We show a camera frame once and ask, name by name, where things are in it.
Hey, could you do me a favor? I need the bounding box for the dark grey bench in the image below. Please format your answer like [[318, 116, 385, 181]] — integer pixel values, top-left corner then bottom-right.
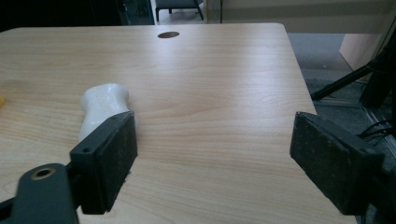
[[154, 0, 205, 22]]

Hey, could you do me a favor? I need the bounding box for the black cable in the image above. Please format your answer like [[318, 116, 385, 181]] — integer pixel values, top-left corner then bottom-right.
[[357, 119, 396, 147]]

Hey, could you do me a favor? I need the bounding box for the white glossy curved object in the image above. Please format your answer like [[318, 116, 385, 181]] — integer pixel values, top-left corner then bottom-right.
[[78, 82, 140, 144]]

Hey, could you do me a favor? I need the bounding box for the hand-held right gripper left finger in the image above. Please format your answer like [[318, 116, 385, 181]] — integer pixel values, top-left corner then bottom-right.
[[69, 110, 139, 216]]

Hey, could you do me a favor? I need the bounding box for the beige cabinet panel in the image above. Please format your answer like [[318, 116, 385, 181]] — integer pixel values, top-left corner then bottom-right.
[[338, 33, 383, 71]]

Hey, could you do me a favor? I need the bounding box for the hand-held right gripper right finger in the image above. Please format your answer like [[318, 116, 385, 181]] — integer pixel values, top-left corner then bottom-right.
[[289, 111, 386, 217]]

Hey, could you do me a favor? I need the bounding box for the dark round table grommet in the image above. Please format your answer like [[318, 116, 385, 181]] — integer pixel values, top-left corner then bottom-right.
[[157, 31, 180, 39]]

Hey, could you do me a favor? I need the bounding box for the black tripod stand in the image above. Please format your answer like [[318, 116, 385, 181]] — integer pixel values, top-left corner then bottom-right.
[[310, 30, 396, 110]]

